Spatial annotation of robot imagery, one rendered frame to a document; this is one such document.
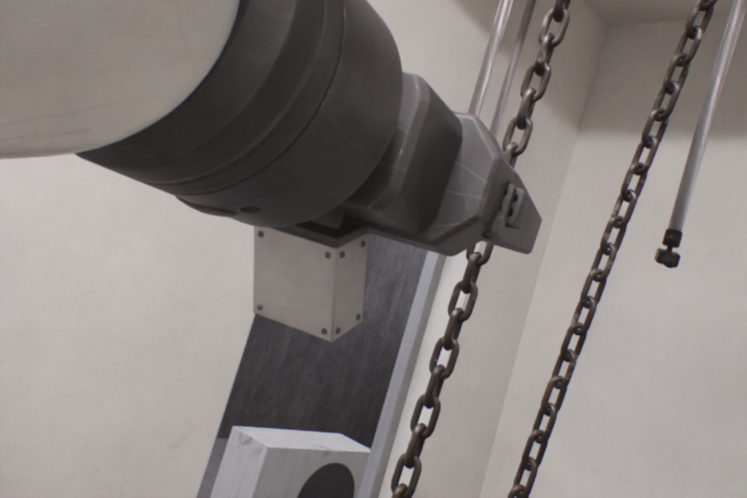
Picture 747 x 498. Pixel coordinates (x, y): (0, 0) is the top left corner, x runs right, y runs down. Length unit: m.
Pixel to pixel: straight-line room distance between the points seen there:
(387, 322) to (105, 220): 5.84
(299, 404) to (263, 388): 0.48
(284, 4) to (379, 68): 0.05
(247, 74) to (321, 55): 0.02
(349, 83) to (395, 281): 7.25
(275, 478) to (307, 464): 0.20
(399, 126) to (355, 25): 0.05
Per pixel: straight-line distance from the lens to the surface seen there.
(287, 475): 3.98
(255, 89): 0.18
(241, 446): 3.99
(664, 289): 2.83
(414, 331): 2.78
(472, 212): 0.28
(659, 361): 2.80
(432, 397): 0.46
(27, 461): 1.93
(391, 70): 0.23
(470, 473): 3.04
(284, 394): 6.85
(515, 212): 0.30
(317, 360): 6.98
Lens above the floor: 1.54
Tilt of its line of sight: 5 degrees up
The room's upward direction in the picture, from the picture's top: 16 degrees clockwise
